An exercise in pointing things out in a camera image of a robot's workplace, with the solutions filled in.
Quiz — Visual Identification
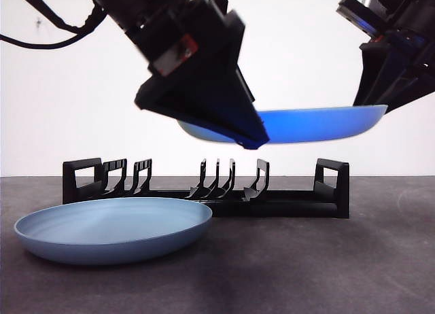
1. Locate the green round plate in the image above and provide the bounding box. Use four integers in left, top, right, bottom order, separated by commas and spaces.
176, 104, 389, 145

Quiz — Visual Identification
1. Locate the blue round plate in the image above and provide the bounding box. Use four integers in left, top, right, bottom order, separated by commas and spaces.
13, 196, 213, 266

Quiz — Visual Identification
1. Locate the black plastic plate rack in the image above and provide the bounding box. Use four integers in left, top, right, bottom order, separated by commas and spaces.
62, 157, 350, 220

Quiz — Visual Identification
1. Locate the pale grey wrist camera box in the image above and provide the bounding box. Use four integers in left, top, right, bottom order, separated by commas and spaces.
335, 0, 379, 37

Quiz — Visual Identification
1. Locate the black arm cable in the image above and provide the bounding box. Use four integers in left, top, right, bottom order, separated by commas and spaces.
0, 1, 106, 50

